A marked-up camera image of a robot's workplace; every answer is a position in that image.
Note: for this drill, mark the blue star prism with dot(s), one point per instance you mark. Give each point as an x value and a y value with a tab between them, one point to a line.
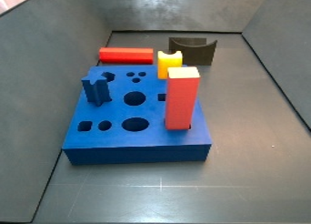
97	89

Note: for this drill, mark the yellow notched block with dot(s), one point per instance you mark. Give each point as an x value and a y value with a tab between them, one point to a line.
166	61

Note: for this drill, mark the tall red square prism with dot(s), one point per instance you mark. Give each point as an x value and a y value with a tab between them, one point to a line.
182	89

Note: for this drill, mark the blue shape sorter block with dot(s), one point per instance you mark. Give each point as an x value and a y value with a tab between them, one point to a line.
123	131

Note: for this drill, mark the red hexagon prism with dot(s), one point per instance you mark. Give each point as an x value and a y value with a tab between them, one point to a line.
126	55

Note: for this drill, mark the black curved holder stand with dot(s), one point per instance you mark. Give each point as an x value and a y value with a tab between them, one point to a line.
198	51

